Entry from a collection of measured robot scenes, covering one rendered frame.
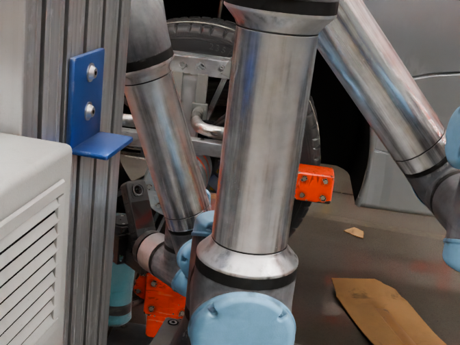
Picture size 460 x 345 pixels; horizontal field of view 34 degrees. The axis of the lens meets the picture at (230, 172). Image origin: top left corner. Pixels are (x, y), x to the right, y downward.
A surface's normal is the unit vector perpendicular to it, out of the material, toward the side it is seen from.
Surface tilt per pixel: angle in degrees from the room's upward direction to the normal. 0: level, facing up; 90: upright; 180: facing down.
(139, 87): 98
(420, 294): 0
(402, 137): 106
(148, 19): 60
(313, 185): 90
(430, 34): 90
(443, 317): 0
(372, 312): 2
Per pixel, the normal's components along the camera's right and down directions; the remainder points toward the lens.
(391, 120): -0.30, 0.52
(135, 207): 0.59, -0.23
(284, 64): 0.18, 0.33
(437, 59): -0.09, 0.29
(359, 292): 0.18, -0.86
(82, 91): 0.97, 0.17
